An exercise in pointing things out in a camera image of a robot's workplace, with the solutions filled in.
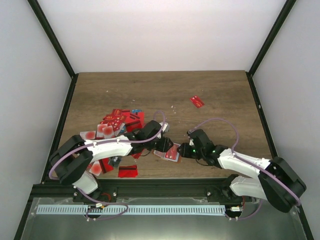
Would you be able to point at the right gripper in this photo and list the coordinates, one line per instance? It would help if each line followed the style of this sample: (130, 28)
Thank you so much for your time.
(184, 152)

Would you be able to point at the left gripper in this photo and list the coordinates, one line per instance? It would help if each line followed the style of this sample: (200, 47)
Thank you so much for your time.
(164, 146)

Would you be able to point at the red VIP card handled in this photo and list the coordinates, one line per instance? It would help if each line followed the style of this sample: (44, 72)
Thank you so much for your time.
(172, 154)

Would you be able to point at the brown leather card holder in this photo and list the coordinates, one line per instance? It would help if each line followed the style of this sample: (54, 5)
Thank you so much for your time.
(161, 154)

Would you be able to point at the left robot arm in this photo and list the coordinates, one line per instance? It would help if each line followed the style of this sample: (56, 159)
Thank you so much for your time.
(69, 163)

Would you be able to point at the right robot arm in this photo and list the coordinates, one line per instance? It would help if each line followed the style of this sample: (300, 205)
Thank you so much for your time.
(272, 180)

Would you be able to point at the red card horizontal stripe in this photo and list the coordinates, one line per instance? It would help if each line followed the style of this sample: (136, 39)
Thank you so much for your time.
(128, 171)

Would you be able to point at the lone red VIP card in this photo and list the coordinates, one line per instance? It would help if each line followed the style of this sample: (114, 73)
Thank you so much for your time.
(197, 102)

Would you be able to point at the red VIP card top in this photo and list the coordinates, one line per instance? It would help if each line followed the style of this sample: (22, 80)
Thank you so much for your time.
(121, 114)

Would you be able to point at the white card red circle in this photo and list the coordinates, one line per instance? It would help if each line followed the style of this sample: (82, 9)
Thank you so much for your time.
(108, 132)

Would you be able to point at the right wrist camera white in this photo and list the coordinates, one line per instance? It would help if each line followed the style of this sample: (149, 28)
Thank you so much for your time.
(191, 135)

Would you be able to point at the black frame front beam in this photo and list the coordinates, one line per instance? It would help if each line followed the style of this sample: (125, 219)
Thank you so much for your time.
(221, 190)

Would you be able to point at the light blue slotted rail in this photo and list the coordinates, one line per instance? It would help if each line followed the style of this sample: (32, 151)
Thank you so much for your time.
(205, 210)

